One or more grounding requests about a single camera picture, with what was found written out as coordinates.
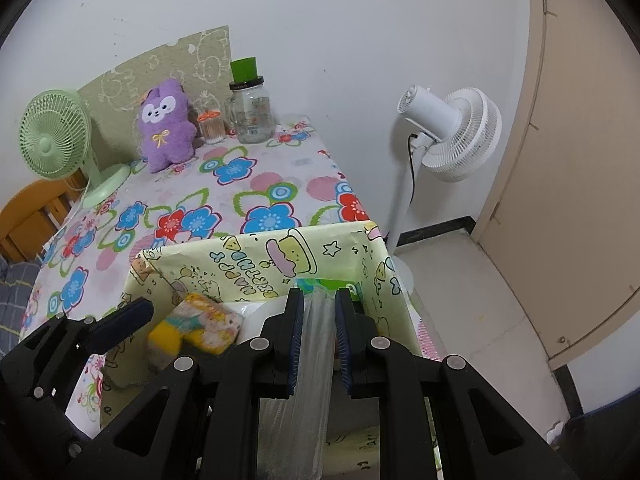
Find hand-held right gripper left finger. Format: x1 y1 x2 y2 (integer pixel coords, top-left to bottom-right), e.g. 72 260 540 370
95 287 306 480

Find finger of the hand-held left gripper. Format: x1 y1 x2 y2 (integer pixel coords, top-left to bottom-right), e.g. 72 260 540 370
20 297 155 361

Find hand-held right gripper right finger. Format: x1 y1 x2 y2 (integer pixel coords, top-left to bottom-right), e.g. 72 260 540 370
334 287 576 480

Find clear plastic bag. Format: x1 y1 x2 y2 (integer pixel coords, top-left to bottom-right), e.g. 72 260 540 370
255 290 346 480

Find green white small box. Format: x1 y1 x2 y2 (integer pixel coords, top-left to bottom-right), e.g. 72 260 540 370
295 277 363 303

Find yellow cartoon tissue packet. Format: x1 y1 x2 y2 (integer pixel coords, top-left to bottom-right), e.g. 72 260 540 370
147 294 246 373

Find yellow cartoon print box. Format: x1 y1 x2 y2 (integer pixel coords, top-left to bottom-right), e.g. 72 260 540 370
100 220 426 480

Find grey plaid pillow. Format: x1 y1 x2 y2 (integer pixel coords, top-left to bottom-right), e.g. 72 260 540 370
0 260 41 346

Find purple plush toy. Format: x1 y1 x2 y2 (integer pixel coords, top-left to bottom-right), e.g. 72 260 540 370
136 78 198 174

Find green desk fan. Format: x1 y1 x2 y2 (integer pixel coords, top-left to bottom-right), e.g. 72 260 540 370
19 89 132 210

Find small jar orange lid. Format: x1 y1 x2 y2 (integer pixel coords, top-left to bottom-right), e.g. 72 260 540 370
196 109 224 146

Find glass jar green lid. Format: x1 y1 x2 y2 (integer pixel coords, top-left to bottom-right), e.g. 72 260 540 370
225 56 275 144

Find white standing fan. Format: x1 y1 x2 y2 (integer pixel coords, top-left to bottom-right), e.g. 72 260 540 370
382 85 502 301

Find green patterned board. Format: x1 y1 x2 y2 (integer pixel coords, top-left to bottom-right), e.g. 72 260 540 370
79 25 232 171

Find beige door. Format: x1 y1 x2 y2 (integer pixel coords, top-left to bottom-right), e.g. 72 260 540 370
472 0 640 371

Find black fan cable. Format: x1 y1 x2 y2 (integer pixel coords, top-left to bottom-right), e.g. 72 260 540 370
407 132 421 211

